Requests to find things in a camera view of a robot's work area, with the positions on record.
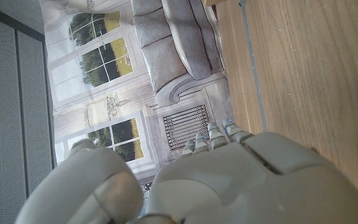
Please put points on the brown cardboard box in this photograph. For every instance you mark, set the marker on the brown cardboard box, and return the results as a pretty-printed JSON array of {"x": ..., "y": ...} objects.
[{"x": 213, "y": 2}]

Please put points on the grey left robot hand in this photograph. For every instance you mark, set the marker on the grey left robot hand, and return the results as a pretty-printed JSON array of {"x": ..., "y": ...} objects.
[{"x": 244, "y": 186}]

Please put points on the printed living room backdrop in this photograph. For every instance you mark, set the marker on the printed living room backdrop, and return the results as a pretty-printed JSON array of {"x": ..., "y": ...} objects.
[{"x": 104, "y": 77}]

